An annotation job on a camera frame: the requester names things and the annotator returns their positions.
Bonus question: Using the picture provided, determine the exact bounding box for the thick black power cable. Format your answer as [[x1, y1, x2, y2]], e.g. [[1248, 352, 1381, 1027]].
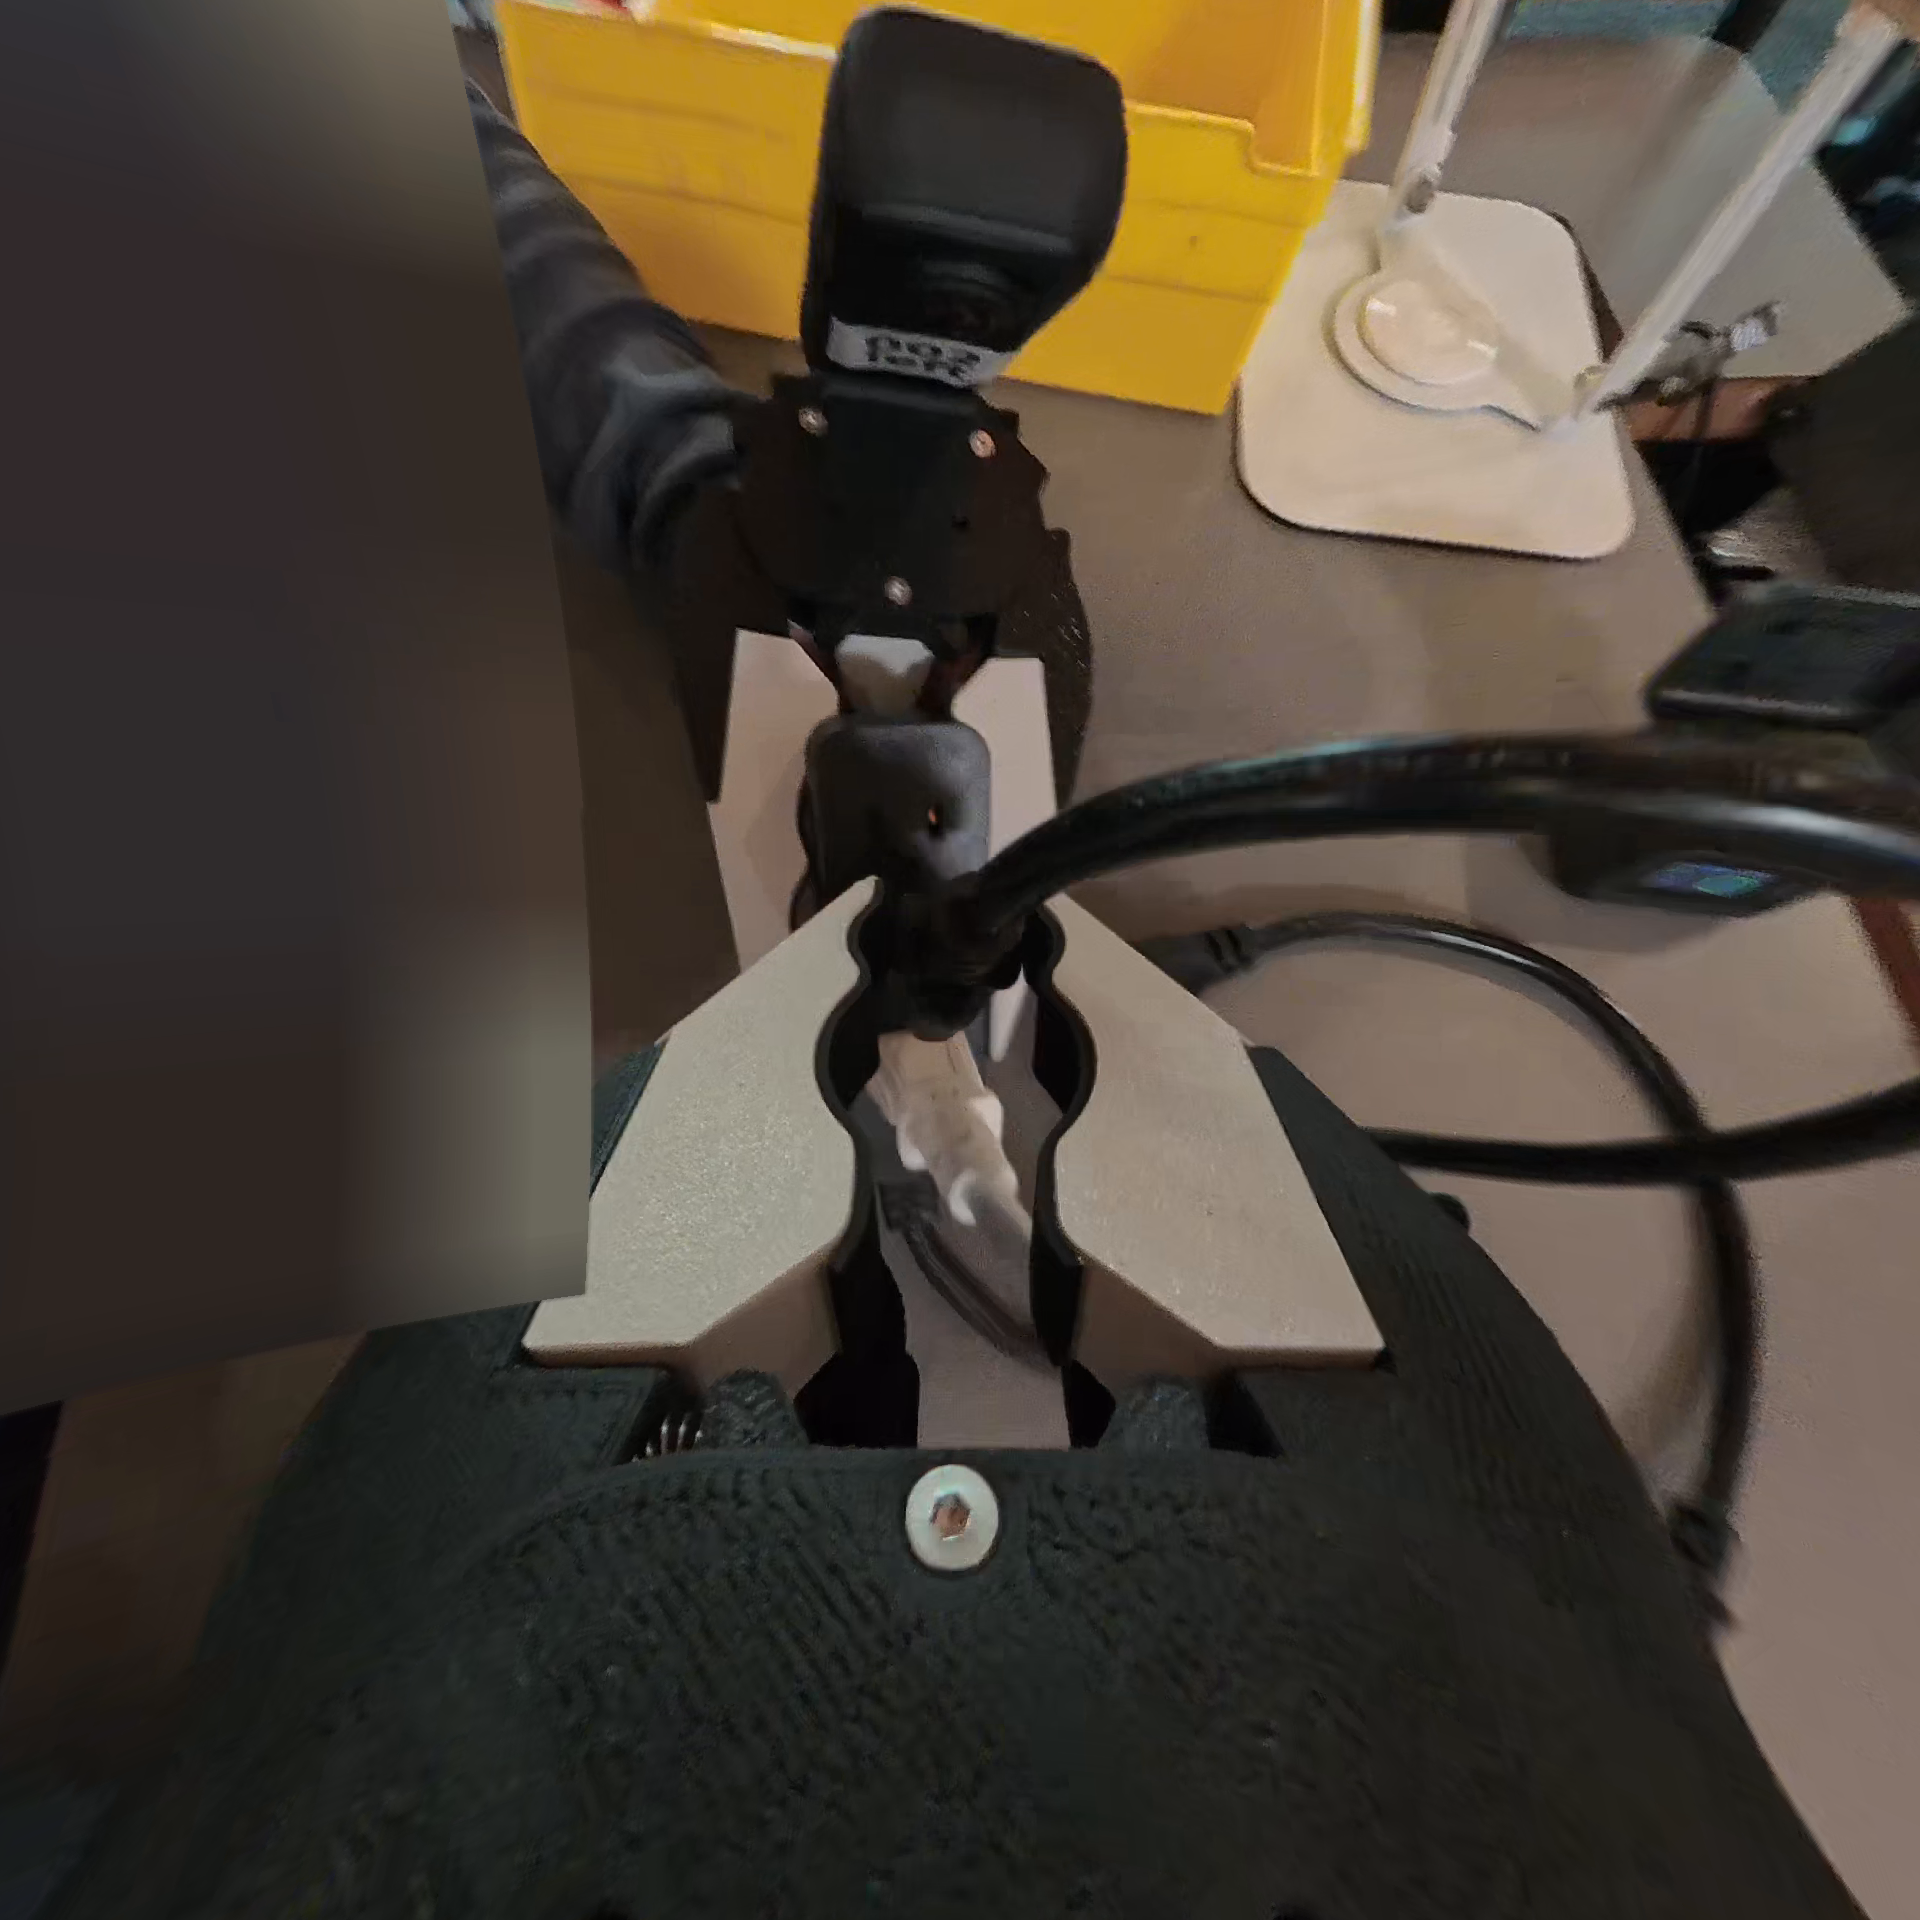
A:
[[876, 732, 1920, 1356]]

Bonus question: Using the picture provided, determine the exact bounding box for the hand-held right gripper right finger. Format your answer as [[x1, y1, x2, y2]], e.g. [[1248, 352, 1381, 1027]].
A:
[[1025, 885, 1382, 1449]]

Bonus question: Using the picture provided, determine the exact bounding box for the black power strip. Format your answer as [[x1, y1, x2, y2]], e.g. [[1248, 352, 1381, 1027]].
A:
[[1544, 576, 1920, 915]]

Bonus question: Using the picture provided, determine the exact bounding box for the person's left forearm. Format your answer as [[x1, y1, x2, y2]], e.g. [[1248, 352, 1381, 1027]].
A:
[[464, 75, 740, 578]]

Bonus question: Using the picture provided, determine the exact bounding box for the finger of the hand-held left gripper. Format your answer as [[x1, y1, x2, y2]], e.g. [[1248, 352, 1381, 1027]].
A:
[[723, 632, 840, 969], [943, 657, 1063, 858]]

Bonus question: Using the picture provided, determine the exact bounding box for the white lamp stand base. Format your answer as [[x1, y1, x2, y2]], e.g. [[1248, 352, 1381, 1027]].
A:
[[1236, 0, 1913, 560]]

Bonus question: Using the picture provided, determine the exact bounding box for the white cable tag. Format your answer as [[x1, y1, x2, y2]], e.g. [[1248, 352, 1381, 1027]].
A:
[[894, 1035, 1039, 1245]]

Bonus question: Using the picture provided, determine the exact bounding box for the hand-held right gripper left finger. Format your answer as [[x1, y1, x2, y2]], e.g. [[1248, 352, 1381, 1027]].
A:
[[527, 884, 920, 1449]]

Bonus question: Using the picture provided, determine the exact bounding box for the thin black power cable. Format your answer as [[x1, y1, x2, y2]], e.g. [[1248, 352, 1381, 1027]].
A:
[[1370, 1103, 1920, 1188], [1137, 914, 1763, 1630]]

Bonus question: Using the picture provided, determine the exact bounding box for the yellow plastic bin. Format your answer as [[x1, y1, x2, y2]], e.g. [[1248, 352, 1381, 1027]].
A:
[[495, 0, 1376, 415]]

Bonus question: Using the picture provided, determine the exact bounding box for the black power connector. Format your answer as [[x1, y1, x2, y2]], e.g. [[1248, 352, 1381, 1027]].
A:
[[799, 716, 993, 904]]

